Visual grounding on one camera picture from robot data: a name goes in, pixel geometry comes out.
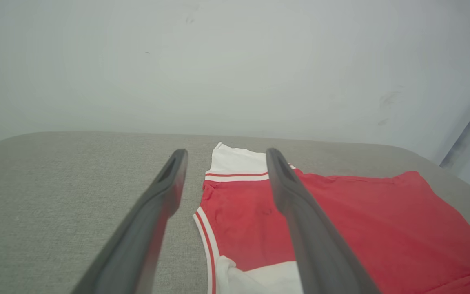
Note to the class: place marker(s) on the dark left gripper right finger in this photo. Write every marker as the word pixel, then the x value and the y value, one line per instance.
pixel 316 245

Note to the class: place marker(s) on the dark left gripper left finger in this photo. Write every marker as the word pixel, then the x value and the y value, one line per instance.
pixel 145 237

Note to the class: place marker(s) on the grey framed panel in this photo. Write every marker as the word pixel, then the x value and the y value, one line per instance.
pixel 469 130

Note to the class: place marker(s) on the red white sports shirt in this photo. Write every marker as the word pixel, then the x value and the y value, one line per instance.
pixel 243 220

